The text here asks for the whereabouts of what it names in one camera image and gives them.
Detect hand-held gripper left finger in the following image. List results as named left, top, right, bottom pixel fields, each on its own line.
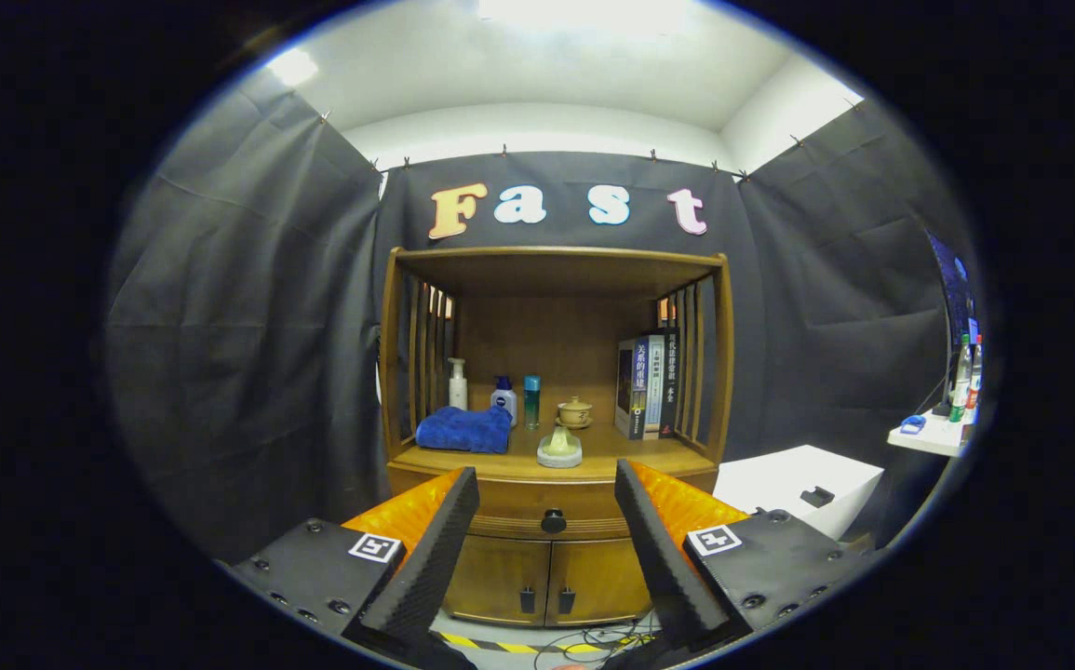
left=216, top=465, right=480, bottom=663

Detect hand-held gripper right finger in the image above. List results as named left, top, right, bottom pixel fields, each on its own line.
left=613, top=456, right=882, bottom=657

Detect wooden drawer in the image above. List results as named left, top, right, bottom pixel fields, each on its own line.
left=388, top=462, right=719, bottom=541

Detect green ceramic ornament grey base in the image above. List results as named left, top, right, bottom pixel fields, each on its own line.
left=537, top=424, right=585, bottom=469

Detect wooden cabinet door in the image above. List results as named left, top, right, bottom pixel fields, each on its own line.
left=444, top=535, right=552, bottom=626
left=546, top=538, right=654, bottom=626

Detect wooden countertop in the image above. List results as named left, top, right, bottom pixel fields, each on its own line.
left=391, top=423, right=717, bottom=483

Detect wooden cabinet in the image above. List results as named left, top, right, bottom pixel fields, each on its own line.
left=379, top=246, right=735, bottom=629

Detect yellow black floor tape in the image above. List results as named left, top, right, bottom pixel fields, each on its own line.
left=435, top=631, right=659, bottom=655

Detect blue towel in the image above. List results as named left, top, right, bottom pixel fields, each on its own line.
left=414, top=405, right=513, bottom=455

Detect white bottle blue cap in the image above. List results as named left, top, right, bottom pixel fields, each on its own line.
left=490, top=375, right=518, bottom=427

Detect dark cover book blue spine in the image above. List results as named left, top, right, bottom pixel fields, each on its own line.
left=614, top=338, right=652, bottom=441

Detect white spine book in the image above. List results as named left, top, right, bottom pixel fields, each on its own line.
left=644, top=334, right=666, bottom=440

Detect black spine book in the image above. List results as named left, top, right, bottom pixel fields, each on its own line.
left=660, top=328, right=680, bottom=438

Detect white desk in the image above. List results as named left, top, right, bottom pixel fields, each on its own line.
left=888, top=409, right=975, bottom=459

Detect green plastic bottle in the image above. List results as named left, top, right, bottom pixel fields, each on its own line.
left=951, top=333, right=974, bottom=424

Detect computer monitor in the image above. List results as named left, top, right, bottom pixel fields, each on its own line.
left=926, top=231, right=975, bottom=415

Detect small ceiling light panel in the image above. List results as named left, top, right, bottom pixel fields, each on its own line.
left=267, top=47, right=319, bottom=89

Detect large ceiling light panel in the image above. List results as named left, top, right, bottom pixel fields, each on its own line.
left=477, top=0, right=687, bottom=34

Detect black floor cables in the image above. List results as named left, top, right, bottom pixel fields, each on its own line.
left=537, top=619, right=668, bottom=669

